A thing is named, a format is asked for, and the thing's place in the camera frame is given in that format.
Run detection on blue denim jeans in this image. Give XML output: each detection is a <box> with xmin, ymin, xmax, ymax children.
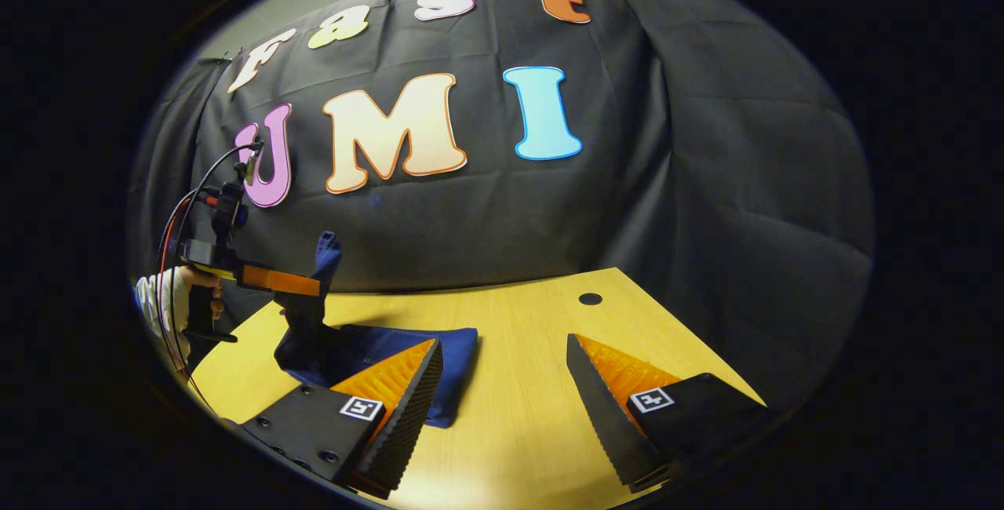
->
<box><xmin>273</xmin><ymin>231</ymin><xmax>479</xmax><ymax>429</ymax></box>

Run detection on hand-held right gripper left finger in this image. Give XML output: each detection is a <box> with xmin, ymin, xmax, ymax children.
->
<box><xmin>239</xmin><ymin>337</ymin><xmax>445</xmax><ymax>499</ymax></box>

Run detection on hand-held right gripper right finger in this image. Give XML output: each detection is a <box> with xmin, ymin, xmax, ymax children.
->
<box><xmin>566</xmin><ymin>333</ymin><xmax>779</xmax><ymax>494</ymax></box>

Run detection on black backdrop cloth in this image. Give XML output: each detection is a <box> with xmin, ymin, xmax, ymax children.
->
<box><xmin>125</xmin><ymin>0</ymin><xmax>875</xmax><ymax>417</ymax></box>

